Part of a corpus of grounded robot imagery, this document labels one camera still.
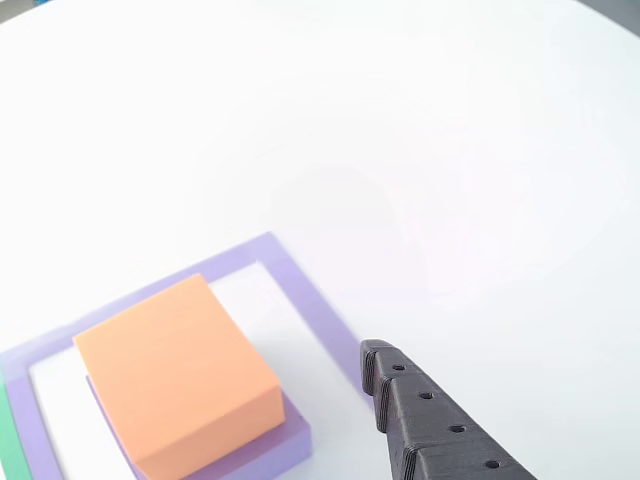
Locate purple cube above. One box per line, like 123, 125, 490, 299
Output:
84, 374, 314, 480

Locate orange cube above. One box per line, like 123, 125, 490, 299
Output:
72, 272, 286, 480

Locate purple tape square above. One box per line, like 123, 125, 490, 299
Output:
0, 230, 376, 480

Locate green tape square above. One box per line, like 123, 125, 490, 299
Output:
0, 379, 34, 480

